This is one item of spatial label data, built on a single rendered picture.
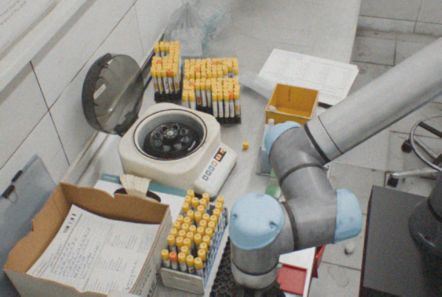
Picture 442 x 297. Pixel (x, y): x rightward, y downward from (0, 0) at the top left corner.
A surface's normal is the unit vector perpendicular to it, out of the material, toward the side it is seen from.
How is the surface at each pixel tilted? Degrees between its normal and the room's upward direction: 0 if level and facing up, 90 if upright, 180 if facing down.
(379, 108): 56
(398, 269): 3
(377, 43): 0
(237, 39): 0
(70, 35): 90
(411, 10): 90
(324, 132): 41
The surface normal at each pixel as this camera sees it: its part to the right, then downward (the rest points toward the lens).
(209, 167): 0.35, -0.54
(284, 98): -0.32, 0.66
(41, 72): 0.96, 0.17
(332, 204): -0.02, -0.61
